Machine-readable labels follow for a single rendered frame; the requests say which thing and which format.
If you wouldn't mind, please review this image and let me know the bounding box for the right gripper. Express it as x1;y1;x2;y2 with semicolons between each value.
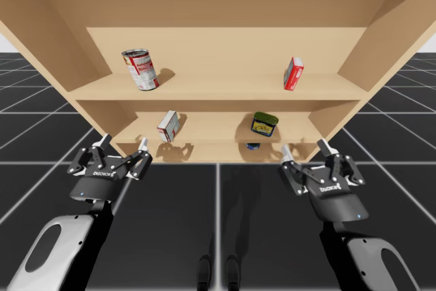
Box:
278;138;369;222

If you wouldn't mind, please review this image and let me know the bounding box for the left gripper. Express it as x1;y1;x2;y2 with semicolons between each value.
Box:
67;133;153;202

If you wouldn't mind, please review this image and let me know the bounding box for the green and blue rectangular can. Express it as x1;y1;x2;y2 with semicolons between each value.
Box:
251;111;279;138

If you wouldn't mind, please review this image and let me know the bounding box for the red and white can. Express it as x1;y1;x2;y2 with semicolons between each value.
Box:
121;48;161;92

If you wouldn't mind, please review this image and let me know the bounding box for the pale wooden shelf unit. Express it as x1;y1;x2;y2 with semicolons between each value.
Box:
0;0;436;164

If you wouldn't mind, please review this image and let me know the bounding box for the red and white carton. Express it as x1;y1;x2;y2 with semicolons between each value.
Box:
157;110;181;142

